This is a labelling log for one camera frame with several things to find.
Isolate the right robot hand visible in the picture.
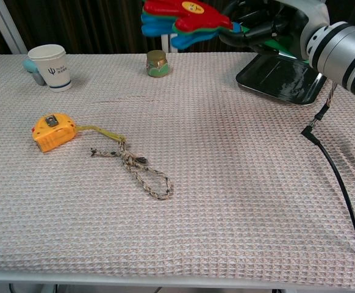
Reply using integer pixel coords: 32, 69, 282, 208
220, 0, 329, 60

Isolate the red hand clapper toy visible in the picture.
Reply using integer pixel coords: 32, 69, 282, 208
140, 0, 306, 62

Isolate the black plastic tray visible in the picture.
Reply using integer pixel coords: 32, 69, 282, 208
235, 53, 328, 106

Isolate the small jar gold lid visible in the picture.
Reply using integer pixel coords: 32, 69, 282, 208
146, 50, 170, 77

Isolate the black pleated curtain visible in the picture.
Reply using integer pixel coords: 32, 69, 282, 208
0, 0, 288, 55

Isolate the pink waffle weave tablecloth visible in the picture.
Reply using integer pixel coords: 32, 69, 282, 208
0, 52, 355, 291

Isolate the white paper cup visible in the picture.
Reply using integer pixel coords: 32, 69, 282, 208
27, 44, 73, 93

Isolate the yellow tape measure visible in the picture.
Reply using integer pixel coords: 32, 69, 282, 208
31, 112, 126, 153

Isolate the white aluminium frame post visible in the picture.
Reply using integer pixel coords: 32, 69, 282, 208
160, 33, 178, 53
0, 0, 29, 55

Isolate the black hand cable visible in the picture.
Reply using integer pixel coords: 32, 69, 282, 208
301, 81, 355, 293

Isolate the braided rope loop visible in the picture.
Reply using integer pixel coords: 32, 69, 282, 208
88, 139, 174, 201

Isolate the light blue plastic handle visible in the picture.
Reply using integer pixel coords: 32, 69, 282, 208
22, 59, 47, 85

